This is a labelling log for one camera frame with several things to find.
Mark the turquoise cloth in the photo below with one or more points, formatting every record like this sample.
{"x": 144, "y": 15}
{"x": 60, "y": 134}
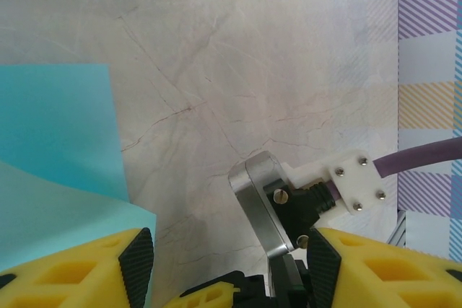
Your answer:
{"x": 54, "y": 124}

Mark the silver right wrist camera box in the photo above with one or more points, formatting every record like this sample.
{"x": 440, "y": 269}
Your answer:
{"x": 252, "y": 185}

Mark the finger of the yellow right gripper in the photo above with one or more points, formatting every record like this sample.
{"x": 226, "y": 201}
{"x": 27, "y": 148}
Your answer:
{"x": 202, "y": 297}

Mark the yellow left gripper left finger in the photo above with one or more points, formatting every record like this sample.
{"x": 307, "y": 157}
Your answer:
{"x": 72, "y": 279}

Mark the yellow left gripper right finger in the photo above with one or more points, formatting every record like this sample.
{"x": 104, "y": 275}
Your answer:
{"x": 397, "y": 279}

